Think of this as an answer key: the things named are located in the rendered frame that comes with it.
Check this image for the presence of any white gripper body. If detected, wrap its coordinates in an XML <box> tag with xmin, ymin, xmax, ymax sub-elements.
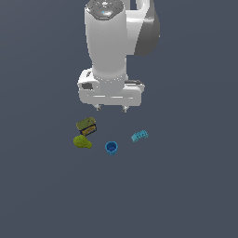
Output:
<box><xmin>76</xmin><ymin>68</ymin><xmax>146</xmax><ymax>109</ymax></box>

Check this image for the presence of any yellow-green pear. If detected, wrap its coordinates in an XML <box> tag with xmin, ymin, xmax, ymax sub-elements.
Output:
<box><xmin>73</xmin><ymin>135</ymin><xmax>93</xmax><ymax>150</ymax></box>

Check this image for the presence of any blue cup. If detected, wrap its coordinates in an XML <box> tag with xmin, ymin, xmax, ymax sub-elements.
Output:
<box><xmin>104</xmin><ymin>140</ymin><xmax>119</xmax><ymax>156</ymax></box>

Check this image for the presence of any cyan toy brick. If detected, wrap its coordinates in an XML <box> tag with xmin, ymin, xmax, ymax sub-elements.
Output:
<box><xmin>130</xmin><ymin>129</ymin><xmax>150</xmax><ymax>143</ymax></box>

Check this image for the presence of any olive green tin can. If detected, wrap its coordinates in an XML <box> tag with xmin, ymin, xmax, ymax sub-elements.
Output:
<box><xmin>75</xmin><ymin>116</ymin><xmax>98</xmax><ymax>137</ymax></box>

